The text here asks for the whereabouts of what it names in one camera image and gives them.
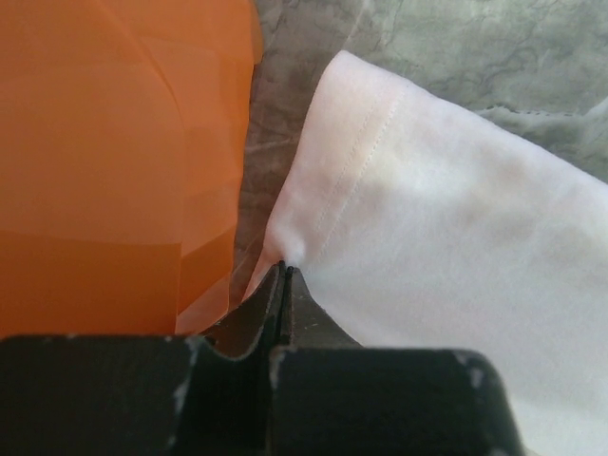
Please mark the orange plastic laundry basket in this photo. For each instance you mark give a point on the orange plastic laundry basket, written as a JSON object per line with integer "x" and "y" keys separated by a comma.
{"x": 123, "y": 126}

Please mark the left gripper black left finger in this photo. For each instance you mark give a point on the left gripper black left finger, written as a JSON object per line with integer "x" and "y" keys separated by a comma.
{"x": 201, "y": 394}

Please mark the white printed t-shirt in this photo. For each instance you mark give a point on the white printed t-shirt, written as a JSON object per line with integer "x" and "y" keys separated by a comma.
{"x": 417, "y": 223}

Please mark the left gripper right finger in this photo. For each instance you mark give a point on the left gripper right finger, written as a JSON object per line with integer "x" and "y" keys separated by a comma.
{"x": 332, "y": 396}

